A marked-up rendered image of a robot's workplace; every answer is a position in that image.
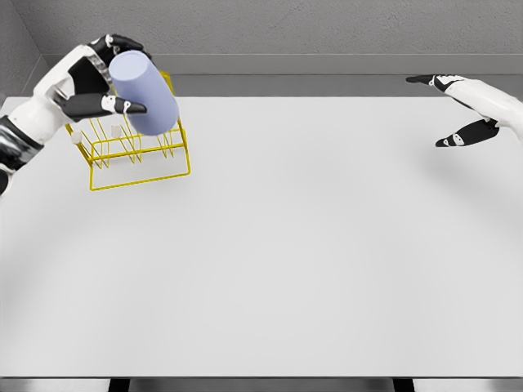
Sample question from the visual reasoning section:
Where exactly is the yellow wire cup holder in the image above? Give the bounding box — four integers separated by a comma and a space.
65, 70, 192, 192

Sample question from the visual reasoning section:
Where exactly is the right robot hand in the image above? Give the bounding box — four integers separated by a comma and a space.
405, 73, 516, 149

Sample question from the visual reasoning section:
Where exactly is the lavender cup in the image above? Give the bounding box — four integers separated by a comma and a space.
108, 50, 181, 136

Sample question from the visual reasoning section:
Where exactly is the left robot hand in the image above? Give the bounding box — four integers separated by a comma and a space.
31, 33, 153, 123

